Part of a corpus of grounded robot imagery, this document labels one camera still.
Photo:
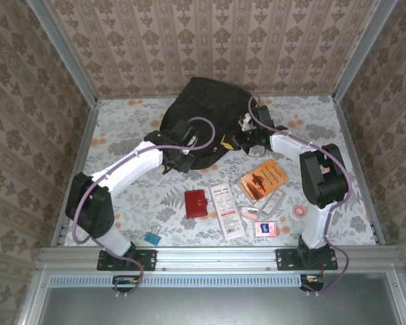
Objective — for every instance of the black backpack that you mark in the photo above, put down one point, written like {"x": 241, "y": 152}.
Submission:
{"x": 209, "y": 105}

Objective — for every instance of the red wallet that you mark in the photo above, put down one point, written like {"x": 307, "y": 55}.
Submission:
{"x": 193, "y": 204}

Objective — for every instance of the orange book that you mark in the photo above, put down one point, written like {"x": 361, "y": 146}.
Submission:
{"x": 260, "y": 183}

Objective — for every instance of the clear plastic tube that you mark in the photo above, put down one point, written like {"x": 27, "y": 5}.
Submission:
{"x": 272, "y": 203}

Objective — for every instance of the white red stationery package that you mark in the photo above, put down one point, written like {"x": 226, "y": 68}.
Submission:
{"x": 228, "y": 213}

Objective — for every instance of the pink white correction tape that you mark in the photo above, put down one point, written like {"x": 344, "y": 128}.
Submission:
{"x": 248, "y": 212}

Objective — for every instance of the pink tape roll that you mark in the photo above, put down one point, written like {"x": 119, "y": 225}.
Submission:
{"x": 294, "y": 211}

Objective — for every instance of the blue binder clip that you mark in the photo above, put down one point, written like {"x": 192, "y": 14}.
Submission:
{"x": 152, "y": 238}

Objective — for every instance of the pink card pack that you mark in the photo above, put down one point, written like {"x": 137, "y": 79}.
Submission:
{"x": 265, "y": 229}

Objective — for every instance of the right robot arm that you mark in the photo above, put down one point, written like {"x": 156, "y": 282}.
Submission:
{"x": 321, "y": 183}

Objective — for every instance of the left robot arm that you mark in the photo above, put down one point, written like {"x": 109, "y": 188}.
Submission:
{"x": 128, "y": 169}

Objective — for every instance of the grey metal sheet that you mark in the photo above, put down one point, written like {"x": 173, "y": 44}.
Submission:
{"x": 223, "y": 308}

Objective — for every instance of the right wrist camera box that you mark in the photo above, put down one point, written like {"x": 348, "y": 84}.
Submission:
{"x": 246, "y": 122}

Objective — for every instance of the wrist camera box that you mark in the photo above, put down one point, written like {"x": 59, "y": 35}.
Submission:
{"x": 246, "y": 122}
{"x": 191, "y": 139}

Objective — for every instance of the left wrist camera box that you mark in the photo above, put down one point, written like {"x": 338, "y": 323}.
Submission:
{"x": 191, "y": 139}

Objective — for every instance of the aluminium table side rail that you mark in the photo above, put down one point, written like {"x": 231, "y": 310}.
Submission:
{"x": 84, "y": 152}
{"x": 355, "y": 162}

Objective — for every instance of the aluminium mounting rail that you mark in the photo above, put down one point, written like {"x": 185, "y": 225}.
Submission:
{"x": 216, "y": 259}

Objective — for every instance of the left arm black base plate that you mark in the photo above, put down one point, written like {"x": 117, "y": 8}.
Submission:
{"x": 149, "y": 260}

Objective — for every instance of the aluminium frame post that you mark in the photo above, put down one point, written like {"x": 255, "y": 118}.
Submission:
{"x": 64, "y": 54}
{"x": 362, "y": 50}

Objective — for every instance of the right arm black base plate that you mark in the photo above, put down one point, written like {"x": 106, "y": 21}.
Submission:
{"x": 284, "y": 260}

